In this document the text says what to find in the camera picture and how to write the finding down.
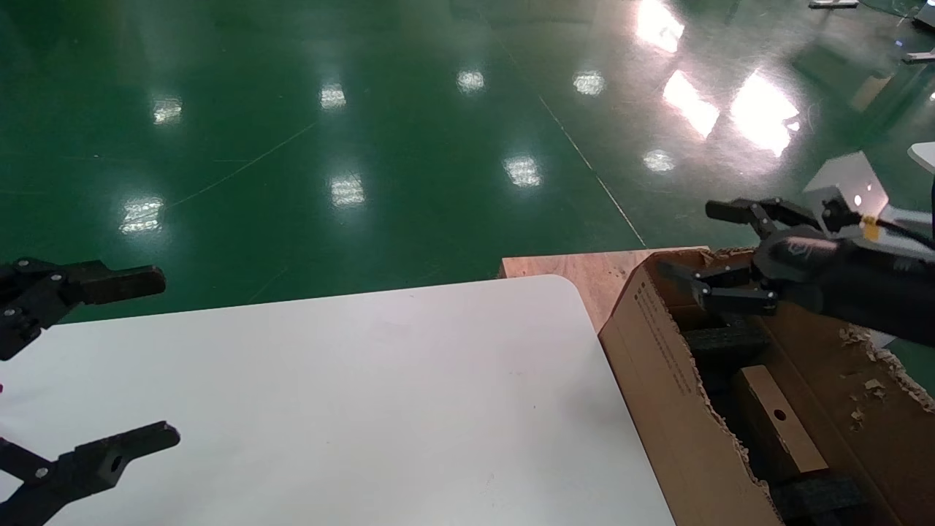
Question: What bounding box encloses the black foam block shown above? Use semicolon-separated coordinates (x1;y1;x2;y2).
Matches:
769;474;871;525
685;324;769;360

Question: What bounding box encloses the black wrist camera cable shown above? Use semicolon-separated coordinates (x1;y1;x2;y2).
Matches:
866;215;935;246

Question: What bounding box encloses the small brown cardboard box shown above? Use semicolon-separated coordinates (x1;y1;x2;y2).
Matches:
733;364;832;478

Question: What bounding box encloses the large open cardboard box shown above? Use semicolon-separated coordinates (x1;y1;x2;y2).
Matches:
598;245;935;526

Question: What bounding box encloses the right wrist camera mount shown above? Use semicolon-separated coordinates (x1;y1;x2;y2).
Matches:
802;151;891;221

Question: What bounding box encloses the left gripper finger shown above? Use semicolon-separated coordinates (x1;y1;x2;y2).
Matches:
0;421;182;526
0;256;168;361

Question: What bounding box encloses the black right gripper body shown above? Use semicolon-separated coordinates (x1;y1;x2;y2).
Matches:
752;226;935;348

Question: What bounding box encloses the plywood board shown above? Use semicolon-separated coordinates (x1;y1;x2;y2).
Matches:
499;246;711;334

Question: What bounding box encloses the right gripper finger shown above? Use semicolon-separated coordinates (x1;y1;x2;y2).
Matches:
704;196;823;239
656;259;779;316

